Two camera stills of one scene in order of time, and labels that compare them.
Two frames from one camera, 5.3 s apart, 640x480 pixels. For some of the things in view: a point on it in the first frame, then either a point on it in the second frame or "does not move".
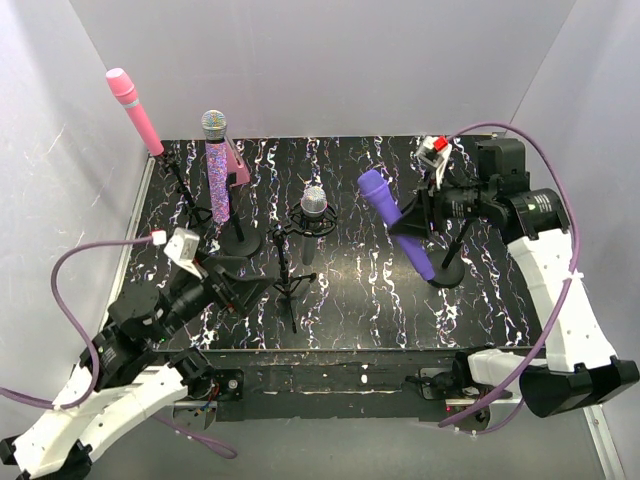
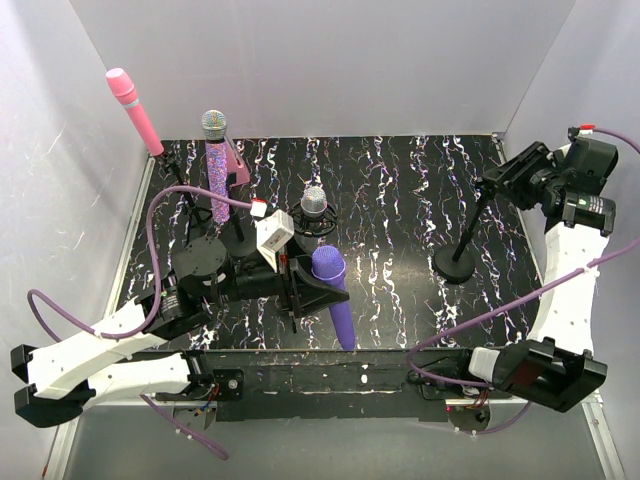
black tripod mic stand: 194,215 does not move
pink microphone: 126,94 does not move
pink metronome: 237,173 does not move
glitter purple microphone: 214,125 does not move
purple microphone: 373,186 → 328,266
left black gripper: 220,287 → 291,286
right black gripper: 426,212 → 509,176
